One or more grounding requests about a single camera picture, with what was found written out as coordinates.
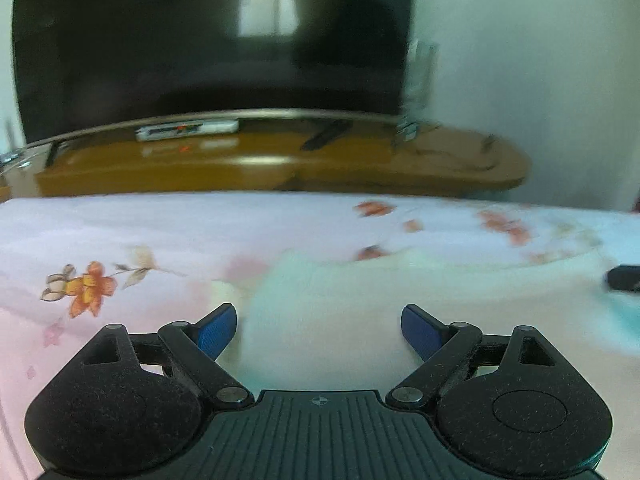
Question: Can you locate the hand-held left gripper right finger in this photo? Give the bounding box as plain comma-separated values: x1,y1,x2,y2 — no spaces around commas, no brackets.
385,304,557,408

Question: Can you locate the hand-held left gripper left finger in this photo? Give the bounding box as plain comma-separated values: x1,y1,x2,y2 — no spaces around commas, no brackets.
80,303,254,408

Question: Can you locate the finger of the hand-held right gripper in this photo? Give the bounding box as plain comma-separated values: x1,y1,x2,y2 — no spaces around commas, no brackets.
605,264,640,294

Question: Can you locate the white knitted sweater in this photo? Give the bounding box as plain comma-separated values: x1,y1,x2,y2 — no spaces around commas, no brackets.
212,249,640,393

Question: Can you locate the pink floral bed sheet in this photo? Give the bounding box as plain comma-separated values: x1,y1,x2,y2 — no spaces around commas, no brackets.
0,191,640,480

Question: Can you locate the wooden television stand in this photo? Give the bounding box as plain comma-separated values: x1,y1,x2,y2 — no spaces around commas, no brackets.
0,119,532,199

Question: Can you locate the silver set-top box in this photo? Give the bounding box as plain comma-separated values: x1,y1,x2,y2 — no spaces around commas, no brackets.
136,120,239,142

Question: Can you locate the clear glass vase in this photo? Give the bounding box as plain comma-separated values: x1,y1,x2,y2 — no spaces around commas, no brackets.
396,39,442,142

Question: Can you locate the black flat television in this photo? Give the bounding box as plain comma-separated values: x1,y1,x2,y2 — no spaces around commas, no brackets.
11,0,417,147

